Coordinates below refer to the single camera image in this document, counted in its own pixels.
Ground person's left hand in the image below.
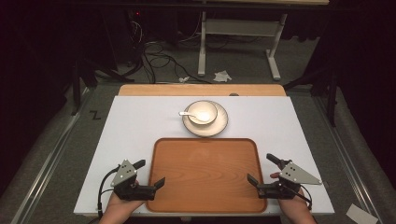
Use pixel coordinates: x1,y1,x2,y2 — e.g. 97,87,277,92
98,189,148,224

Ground black metal stand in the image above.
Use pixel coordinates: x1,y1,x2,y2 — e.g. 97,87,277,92
70,58,135,117
282,67,340,128

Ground cream bowl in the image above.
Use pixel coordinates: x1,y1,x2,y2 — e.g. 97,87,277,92
186,99,219,127

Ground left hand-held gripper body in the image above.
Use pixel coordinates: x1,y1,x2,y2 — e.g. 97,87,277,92
110,159,157,202

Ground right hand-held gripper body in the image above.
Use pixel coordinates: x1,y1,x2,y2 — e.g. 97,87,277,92
257,160,323,201

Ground cream plate with dark rim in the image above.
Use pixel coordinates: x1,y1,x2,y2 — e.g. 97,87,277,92
181,99,230,138

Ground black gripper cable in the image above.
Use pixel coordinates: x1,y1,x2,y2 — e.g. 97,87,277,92
290,184,314,211
96,166,121,220

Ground metal floor rail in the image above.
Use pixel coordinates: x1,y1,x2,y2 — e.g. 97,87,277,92
9,87,95,224
312,95,385,224

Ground white ceramic spoon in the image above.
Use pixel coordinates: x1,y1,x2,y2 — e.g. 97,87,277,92
177,110,210,123

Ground white table mat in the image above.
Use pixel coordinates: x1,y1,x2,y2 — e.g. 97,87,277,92
73,95,336,217

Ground white metal desk frame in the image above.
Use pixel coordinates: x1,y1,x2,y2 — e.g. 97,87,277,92
197,10,290,82

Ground wooden table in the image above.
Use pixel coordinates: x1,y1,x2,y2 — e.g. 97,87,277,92
118,83,288,97

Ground bundle of black floor cables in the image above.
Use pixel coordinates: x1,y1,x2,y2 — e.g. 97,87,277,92
125,18,213,85

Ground flat white paper sheet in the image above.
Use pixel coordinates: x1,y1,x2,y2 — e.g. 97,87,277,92
346,203,379,224

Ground wooden tray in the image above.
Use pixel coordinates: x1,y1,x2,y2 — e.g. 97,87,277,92
146,137,268,215

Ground large crumpled white paper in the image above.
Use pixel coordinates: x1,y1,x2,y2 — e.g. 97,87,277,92
213,70,233,83

